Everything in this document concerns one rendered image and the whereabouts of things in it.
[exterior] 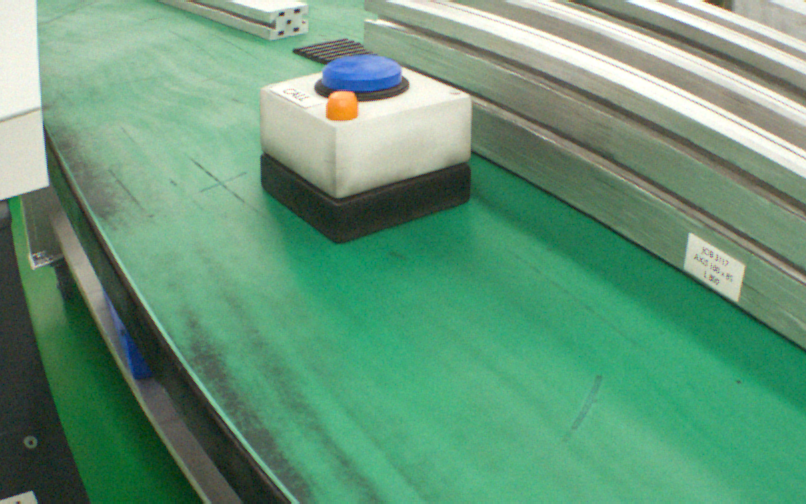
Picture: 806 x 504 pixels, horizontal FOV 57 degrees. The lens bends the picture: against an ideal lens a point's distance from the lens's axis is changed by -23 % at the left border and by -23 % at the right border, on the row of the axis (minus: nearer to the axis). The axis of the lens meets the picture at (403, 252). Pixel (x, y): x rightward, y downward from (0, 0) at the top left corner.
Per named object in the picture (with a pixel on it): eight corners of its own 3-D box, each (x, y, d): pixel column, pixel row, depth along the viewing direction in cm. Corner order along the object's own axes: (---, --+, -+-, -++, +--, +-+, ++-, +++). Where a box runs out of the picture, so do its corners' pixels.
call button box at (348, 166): (258, 187, 49) (257, 81, 46) (406, 145, 54) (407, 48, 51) (336, 246, 43) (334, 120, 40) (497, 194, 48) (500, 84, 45)
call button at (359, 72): (307, 96, 46) (307, 61, 45) (372, 81, 48) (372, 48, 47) (348, 116, 43) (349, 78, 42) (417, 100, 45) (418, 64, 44)
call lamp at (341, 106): (319, 114, 42) (319, 91, 41) (347, 107, 43) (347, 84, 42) (336, 123, 41) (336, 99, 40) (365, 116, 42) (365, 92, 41)
